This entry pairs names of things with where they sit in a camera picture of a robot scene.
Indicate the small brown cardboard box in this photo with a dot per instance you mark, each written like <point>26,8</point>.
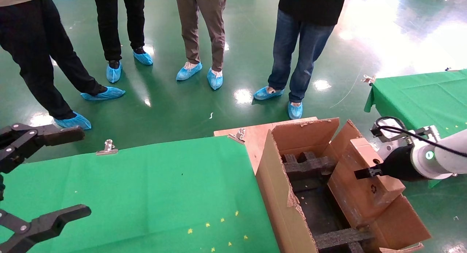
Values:
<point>350,187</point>

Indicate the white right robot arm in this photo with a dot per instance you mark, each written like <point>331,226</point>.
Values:
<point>452,166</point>

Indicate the person olive shirt black trousers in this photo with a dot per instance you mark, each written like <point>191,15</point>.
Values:
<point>33,45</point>

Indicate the person black shirt blue jeans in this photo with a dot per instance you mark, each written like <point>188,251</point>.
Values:
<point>310,45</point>

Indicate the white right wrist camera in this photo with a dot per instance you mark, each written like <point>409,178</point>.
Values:
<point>385,136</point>

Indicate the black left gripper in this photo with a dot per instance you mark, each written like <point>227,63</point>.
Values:
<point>1,187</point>

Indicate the green table cloth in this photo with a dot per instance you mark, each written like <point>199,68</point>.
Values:
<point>146,194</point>
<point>419,100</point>

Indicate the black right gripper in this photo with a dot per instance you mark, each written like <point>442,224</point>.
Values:
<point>397,164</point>

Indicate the person in khaki trousers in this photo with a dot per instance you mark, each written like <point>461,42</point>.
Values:
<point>204,23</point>

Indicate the blue shoe cover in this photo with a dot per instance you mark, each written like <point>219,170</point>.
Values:
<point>143,58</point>
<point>294,111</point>
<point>104,93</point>
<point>114,73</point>
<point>268,93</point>
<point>189,71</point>
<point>74,121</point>
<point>215,80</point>

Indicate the large open cardboard carton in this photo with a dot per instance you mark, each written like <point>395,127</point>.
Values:
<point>277,194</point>

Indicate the person black trousers black shoes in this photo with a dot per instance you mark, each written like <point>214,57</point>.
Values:
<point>109,19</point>

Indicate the black foam insert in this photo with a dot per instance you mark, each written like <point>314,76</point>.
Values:
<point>306,167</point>
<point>339,238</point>

